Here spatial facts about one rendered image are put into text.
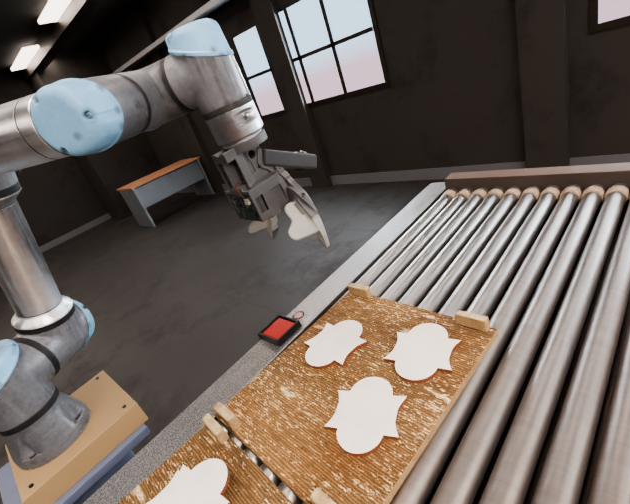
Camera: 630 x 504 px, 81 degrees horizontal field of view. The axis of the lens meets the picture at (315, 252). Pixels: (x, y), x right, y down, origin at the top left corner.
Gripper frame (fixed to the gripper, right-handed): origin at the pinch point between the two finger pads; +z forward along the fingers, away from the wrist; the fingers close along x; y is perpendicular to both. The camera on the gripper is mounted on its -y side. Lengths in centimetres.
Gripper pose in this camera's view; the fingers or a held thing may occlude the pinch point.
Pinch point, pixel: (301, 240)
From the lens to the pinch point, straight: 65.6
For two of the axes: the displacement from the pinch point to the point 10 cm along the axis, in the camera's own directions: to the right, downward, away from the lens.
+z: 3.6, 8.1, 4.6
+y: -6.5, 5.7, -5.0
